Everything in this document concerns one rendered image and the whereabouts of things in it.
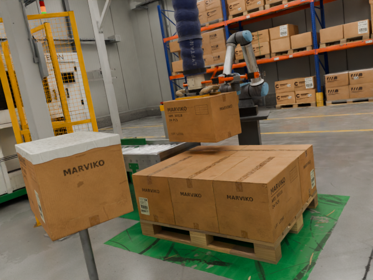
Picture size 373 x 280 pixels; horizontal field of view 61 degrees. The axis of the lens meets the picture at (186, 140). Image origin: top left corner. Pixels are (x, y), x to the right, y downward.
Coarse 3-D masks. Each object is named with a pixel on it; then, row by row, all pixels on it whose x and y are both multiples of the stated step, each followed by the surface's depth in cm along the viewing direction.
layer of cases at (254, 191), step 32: (192, 160) 283; (224, 160) 266; (256, 160) 250; (288, 160) 237; (160, 192) 251; (192, 192) 232; (224, 192) 215; (256, 192) 200; (288, 192) 224; (192, 224) 239; (224, 224) 221; (256, 224) 206; (288, 224) 223
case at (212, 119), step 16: (208, 96) 287; (224, 96) 286; (176, 112) 304; (192, 112) 290; (208, 112) 277; (224, 112) 286; (176, 128) 309; (192, 128) 294; (208, 128) 281; (224, 128) 287; (240, 128) 305
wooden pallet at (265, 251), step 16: (304, 208) 251; (144, 224) 272; (160, 224) 260; (176, 240) 253; (192, 240) 243; (208, 240) 237; (240, 240) 216; (240, 256) 219; (256, 256) 211; (272, 256) 204
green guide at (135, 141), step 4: (120, 140) 420; (124, 140) 415; (128, 140) 411; (132, 140) 406; (136, 140) 402; (140, 140) 397; (144, 140) 394; (124, 144) 417; (128, 144) 413; (132, 144) 408; (136, 144) 404; (140, 144) 399; (144, 144) 395
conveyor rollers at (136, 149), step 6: (150, 144) 395; (156, 144) 389; (162, 144) 384; (168, 144) 378; (174, 144) 373; (126, 150) 385; (132, 150) 380; (138, 150) 376; (144, 150) 371; (150, 150) 366; (156, 150) 360; (162, 150) 355
